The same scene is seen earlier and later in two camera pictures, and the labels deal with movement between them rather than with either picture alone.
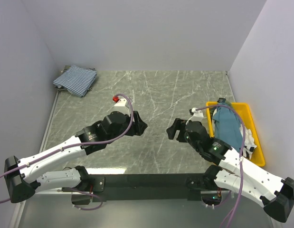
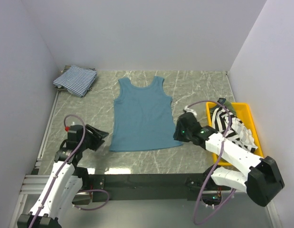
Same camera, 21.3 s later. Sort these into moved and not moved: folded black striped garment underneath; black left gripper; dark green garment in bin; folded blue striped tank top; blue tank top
Moved: blue tank top; black left gripper
Not moved: folded blue striped tank top; folded black striped garment underneath; dark green garment in bin
